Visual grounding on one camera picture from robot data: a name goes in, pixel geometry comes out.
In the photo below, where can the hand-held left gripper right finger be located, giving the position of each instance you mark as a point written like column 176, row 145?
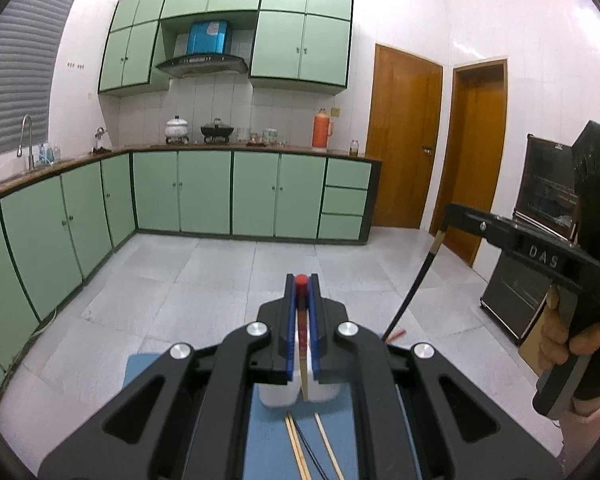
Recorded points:
column 316, row 367

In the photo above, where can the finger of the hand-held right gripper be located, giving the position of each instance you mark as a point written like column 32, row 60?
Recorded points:
column 480, row 225

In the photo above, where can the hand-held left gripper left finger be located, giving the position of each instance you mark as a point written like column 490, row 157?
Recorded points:
column 292, row 360

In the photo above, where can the white two-compartment utensil holder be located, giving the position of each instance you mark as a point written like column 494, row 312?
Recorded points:
column 275, row 395

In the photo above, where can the person's right forearm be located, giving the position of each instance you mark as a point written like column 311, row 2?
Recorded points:
column 592, row 435

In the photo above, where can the person's right hand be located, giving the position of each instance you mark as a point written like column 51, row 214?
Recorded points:
column 555, row 340

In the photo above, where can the black disinfection cabinet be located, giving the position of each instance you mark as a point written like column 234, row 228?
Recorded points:
column 530, row 195

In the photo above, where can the plain wooden door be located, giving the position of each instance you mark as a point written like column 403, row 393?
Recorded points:
column 475, row 160

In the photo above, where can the blue mat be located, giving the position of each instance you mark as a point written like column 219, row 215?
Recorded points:
column 270, row 440

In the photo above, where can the cardboard box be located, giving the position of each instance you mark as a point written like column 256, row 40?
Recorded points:
column 530, row 345

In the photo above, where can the green drawer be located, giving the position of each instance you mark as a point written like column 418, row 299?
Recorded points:
column 348, row 174
column 345, row 201
column 341, row 227

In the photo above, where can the small glass jar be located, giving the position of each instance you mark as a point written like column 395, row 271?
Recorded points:
column 354, row 148

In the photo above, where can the orange thermos flask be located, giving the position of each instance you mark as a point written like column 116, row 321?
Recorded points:
column 322, row 130

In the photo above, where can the ceramic cup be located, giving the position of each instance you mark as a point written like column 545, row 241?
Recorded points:
column 270, row 136

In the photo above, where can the black wok with lid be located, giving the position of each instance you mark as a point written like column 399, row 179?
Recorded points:
column 216, row 131

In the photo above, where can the green base cabinets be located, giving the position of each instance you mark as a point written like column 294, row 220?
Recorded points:
column 80, row 220

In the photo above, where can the white cooking pot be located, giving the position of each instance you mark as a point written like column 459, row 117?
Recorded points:
column 176, row 130

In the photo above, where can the dish soap bottles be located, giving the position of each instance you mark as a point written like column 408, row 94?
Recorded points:
column 49, row 155

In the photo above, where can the silver kitchen faucet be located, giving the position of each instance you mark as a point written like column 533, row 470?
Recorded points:
column 29, row 135

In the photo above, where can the grey window blind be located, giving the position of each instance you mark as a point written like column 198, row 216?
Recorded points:
column 20, row 70

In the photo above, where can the green wall cabinets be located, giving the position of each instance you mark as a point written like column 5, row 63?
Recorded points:
column 280, row 45

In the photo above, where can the wall hooks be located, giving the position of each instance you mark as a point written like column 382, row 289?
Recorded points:
column 75, row 65

